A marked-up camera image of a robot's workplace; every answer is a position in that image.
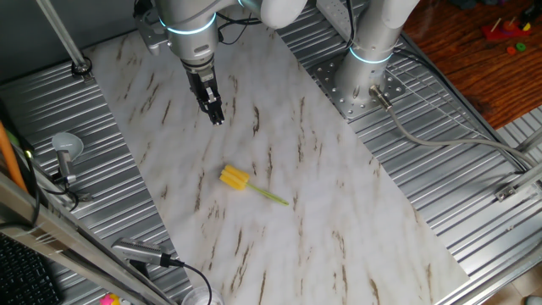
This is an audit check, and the red ring stacking toy base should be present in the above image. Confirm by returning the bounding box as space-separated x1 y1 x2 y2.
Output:
481 19 533 42

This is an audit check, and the black camera cable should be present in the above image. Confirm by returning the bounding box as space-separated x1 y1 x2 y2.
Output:
159 252 213 297

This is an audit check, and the black keyboard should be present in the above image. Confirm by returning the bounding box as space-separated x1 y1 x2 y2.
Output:
0 235 63 305

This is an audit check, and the thick grey cable with connector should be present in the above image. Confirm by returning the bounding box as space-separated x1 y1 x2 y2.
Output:
368 84 539 169

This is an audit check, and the aluminium frame rail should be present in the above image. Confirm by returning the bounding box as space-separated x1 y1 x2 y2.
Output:
514 128 542 153
507 163 542 191

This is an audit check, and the yellow sponge brush green handle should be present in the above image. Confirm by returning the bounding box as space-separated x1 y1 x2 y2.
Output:
218 164 290 208

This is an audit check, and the white marble pattern mat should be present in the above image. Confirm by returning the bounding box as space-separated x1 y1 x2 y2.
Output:
83 12 470 305

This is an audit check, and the aluminium corner bracket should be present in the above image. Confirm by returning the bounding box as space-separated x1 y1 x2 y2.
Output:
494 182 521 202

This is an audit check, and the thin robot wrist cable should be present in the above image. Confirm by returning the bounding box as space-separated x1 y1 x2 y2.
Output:
214 11 263 46

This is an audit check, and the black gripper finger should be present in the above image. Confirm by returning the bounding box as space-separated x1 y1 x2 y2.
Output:
197 86 223 127
213 83 226 124

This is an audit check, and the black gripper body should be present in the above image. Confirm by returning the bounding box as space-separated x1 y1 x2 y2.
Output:
185 66 219 106

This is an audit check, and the aluminium frame beam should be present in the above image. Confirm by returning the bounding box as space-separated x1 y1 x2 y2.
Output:
0 171 177 305

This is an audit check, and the black loose cable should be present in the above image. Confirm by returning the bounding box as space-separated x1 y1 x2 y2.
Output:
0 147 43 232

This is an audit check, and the aluminium pole with foot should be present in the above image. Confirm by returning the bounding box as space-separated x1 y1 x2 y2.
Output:
36 0 93 81

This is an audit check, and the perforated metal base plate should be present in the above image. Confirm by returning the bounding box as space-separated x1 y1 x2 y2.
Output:
311 54 407 122

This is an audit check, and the orange stick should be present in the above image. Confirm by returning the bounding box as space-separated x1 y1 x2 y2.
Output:
0 120 27 194

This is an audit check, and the white power strip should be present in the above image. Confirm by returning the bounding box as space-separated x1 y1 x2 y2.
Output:
315 0 355 42

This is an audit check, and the silver depth camera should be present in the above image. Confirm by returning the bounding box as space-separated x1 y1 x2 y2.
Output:
111 236 167 267

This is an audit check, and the clear plastic cup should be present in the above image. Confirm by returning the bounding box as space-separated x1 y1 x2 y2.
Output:
180 286 224 305

